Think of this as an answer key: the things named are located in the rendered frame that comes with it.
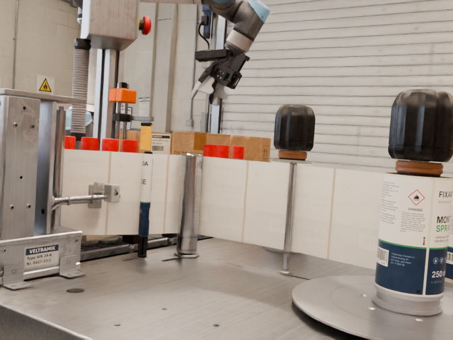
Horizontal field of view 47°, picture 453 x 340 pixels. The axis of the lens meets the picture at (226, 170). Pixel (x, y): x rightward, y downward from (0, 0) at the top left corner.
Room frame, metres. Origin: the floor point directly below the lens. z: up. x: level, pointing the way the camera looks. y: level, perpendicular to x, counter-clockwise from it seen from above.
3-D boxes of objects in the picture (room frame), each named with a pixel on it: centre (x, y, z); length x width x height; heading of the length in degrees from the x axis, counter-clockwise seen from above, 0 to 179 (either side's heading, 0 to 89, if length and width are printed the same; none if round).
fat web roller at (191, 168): (0.96, 0.06, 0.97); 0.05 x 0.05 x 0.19
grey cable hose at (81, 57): (1.10, 0.32, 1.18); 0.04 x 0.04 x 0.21
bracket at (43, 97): (0.78, 0.30, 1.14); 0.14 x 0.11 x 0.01; 145
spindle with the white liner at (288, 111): (1.08, -0.13, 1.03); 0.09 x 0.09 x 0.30
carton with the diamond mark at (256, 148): (1.92, 0.02, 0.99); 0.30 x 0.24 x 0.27; 149
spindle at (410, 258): (0.70, -0.25, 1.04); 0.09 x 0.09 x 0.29
